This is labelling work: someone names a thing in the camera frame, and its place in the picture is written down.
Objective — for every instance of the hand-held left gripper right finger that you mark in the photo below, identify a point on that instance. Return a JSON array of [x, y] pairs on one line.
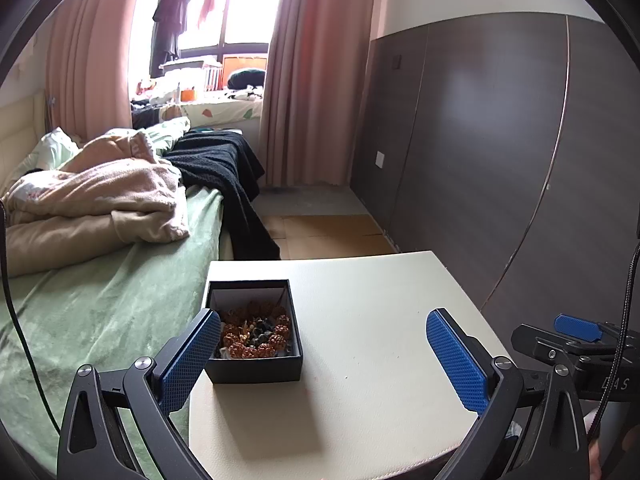
[[457, 360]]

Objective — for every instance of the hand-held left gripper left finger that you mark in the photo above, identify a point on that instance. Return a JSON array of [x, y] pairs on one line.
[[192, 360]]

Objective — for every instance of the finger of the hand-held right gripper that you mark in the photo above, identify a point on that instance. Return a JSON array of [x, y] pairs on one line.
[[577, 327]]

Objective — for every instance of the gold butterfly ornament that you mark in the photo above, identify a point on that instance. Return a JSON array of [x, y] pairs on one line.
[[245, 328]]

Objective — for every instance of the black jewelry box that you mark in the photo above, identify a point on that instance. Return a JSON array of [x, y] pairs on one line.
[[260, 370]]

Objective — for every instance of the green bed sheet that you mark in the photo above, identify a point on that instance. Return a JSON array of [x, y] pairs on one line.
[[100, 300]]

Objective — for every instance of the cardboard floor sheet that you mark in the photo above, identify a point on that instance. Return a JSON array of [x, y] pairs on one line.
[[325, 237]]

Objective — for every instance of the beige fleece blanket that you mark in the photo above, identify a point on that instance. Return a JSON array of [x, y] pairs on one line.
[[100, 195]]

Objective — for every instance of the black blanket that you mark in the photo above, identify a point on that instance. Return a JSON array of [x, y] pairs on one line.
[[215, 160]]

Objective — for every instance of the pale green printed quilt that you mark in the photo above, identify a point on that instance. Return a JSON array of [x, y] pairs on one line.
[[150, 135]]

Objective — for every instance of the dark clothes pile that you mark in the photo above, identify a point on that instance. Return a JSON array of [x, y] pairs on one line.
[[150, 115]]

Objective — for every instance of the floral window seat cushion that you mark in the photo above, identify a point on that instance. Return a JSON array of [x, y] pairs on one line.
[[220, 110]]

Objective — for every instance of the orange cup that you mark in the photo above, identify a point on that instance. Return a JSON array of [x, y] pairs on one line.
[[188, 95]]

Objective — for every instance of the beige padded headboard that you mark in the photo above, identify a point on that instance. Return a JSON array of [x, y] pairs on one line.
[[20, 130]]

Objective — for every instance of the dark green round bag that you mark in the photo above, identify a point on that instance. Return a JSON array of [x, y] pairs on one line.
[[247, 77]]

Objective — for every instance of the pink curtain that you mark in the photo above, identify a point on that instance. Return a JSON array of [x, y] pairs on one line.
[[310, 85], [90, 60]]

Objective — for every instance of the orange box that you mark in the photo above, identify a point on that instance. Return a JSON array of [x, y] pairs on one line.
[[235, 62]]

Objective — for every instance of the dark hanging clothes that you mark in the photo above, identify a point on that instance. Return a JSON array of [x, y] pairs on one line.
[[170, 15]]

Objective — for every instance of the window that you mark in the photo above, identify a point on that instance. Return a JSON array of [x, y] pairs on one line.
[[245, 5]]

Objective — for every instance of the white wall socket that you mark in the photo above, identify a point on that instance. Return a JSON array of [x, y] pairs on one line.
[[381, 158]]

